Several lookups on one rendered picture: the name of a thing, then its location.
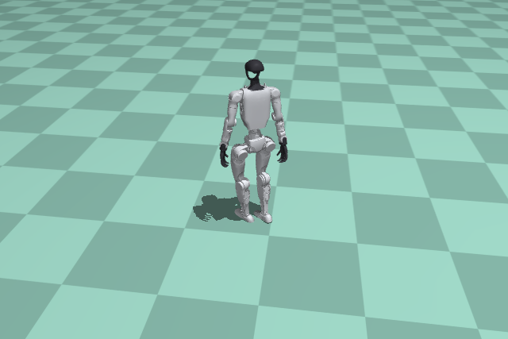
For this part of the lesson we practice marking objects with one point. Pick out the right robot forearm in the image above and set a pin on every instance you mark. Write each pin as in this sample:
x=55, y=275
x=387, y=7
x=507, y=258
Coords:
x=280, y=130

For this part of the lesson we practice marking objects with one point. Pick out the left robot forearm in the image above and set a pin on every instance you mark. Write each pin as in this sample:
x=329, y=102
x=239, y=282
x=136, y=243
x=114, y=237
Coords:
x=226, y=134

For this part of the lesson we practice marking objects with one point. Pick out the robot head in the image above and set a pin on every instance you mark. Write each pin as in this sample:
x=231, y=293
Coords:
x=254, y=66

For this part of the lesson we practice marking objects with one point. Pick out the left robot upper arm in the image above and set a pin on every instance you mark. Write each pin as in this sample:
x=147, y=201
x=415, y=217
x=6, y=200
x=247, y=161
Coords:
x=234, y=98

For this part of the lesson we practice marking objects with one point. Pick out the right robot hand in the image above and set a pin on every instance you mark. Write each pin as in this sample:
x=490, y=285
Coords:
x=283, y=151

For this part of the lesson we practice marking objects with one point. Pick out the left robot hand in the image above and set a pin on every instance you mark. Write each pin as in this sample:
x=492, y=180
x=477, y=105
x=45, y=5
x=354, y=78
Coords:
x=224, y=163

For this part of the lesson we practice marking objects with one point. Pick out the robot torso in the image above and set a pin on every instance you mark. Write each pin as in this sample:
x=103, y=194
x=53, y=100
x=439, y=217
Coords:
x=255, y=112

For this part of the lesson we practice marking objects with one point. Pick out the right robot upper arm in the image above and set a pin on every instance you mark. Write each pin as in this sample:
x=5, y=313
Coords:
x=276, y=104

